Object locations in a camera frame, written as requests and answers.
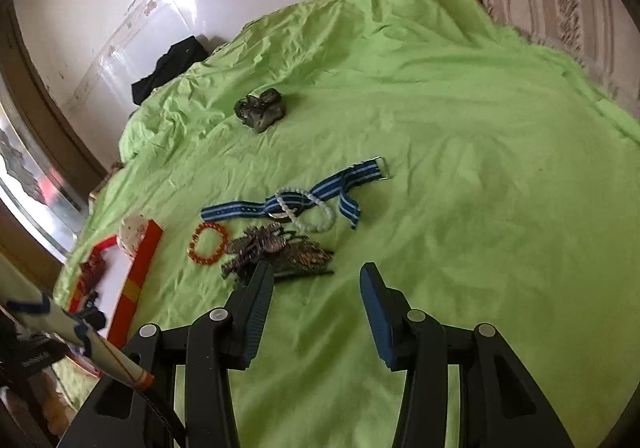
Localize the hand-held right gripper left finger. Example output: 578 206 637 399
57 260 276 448

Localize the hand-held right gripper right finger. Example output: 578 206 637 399
360 262 576 448

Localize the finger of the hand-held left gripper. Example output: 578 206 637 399
74 304 108 331

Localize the dark red dotted scrunchie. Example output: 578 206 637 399
79 258 108 292

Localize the bronze ornate hair clip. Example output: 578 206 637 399
221 222 301 286

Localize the red cardboard box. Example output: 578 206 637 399
65 220 164 351

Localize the leopard print hair clip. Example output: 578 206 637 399
272 238 335 281

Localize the white dotted scrunchie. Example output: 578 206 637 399
116 215 151 260

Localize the blue striped strap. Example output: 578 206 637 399
201 156 391 230

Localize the glass window pane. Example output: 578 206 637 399
0 118 88 259

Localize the green bed sheet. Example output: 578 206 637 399
52 0 640 448

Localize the camouflage scrunchie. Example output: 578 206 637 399
235 88 287 133

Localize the black cloth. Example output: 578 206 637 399
131 35 211 105

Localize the white wrapped cable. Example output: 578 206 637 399
7 295 183 448

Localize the orange bead bracelet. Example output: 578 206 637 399
188 222 230 266

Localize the white bead bracelet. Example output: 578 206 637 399
274 187 335 233

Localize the brown wooden door frame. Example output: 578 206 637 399
0 0 118 214

